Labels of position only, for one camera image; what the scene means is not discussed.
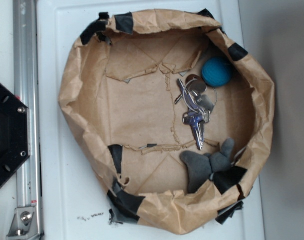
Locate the aluminum extrusion rail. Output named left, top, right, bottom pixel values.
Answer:
left=13, top=0, right=44, bottom=240

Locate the metal corner bracket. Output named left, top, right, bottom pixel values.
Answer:
left=6, top=206, right=39, bottom=240

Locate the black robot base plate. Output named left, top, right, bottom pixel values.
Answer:
left=0, top=83, right=29, bottom=189

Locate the blue yarn ball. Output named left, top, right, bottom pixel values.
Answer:
left=201, top=56, right=233, bottom=87

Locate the gray plush animal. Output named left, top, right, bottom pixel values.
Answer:
left=180, top=137, right=235, bottom=194

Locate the silver key bunch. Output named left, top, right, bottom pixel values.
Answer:
left=174, top=74, right=218, bottom=150

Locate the white tray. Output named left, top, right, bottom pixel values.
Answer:
left=36, top=0, right=265, bottom=240

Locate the brown paper bag bin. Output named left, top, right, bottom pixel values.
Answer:
left=58, top=9, right=275, bottom=235

